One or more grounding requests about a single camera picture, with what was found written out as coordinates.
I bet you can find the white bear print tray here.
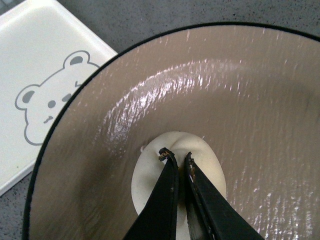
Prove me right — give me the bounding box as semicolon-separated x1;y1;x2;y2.
0;0;116;193

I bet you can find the white steamed bun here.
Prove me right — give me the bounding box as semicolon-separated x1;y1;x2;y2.
131;131;227;240

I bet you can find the black rimmed tan plate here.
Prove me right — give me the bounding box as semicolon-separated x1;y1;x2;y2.
22;22;320;240

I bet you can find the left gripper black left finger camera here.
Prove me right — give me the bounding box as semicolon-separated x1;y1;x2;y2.
124;147;180;240

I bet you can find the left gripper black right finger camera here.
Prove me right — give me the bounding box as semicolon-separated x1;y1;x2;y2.
184;152;263;240

